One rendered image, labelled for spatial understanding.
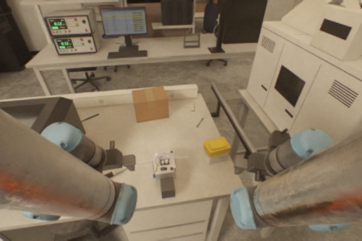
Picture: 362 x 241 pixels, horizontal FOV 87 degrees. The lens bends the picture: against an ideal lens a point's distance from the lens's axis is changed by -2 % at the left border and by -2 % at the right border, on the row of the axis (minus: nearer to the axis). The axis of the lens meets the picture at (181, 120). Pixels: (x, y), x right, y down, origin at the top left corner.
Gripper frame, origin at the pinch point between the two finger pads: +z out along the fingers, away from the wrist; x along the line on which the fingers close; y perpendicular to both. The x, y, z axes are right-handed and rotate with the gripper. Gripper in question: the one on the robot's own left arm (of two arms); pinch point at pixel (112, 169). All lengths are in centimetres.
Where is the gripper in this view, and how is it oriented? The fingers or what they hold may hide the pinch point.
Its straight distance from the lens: 73.8
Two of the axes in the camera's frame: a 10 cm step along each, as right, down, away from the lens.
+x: -9.9, 1.6, 0.0
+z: 0.7, 4.4, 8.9
